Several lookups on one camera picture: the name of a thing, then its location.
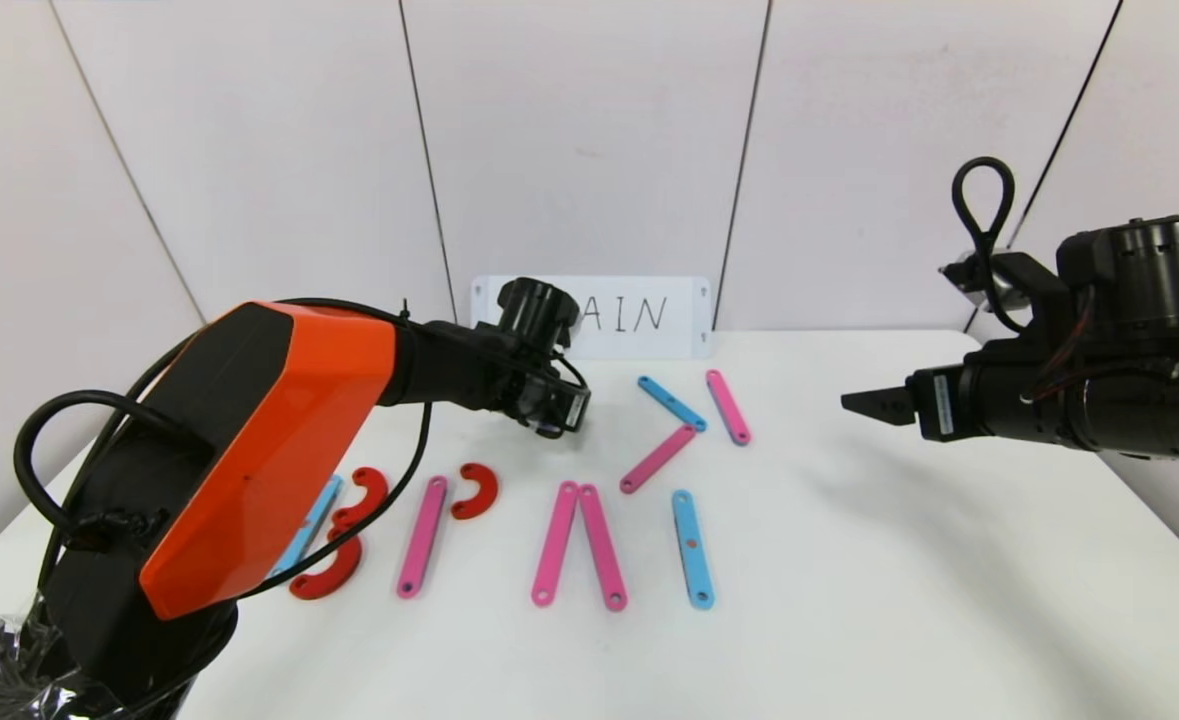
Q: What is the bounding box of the long pink bar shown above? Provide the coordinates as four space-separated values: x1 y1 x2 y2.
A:
578 484 629 611
619 424 698 495
532 481 580 607
396 476 449 599

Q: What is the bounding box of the black looped cable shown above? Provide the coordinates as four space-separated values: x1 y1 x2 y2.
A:
952 157 1016 336

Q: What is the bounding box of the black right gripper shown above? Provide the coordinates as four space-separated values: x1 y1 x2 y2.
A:
840 348 1070 450

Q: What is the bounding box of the white BRAIN sign card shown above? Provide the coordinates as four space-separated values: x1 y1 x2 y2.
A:
471 277 713 360

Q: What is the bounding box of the large red C-shaped piece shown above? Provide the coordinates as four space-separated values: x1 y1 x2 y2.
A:
289 535 365 601

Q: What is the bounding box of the pink bar with purple underside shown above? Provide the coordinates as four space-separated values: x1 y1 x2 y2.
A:
705 369 752 446

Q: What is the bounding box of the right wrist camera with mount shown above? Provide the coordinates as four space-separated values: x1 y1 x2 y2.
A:
939 250 1075 326

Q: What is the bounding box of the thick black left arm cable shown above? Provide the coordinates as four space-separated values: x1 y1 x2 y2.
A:
12 388 435 601

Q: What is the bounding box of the small red C-shaped piece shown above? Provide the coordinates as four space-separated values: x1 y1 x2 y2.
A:
450 462 499 521

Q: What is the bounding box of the long blue bar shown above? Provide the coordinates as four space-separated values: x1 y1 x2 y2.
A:
672 489 716 610

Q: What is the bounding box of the short blue three-hole bar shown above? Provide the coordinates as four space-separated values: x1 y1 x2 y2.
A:
637 376 708 433

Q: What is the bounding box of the light blue slanted-hole bar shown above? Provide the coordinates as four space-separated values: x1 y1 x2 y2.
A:
271 474 344 584

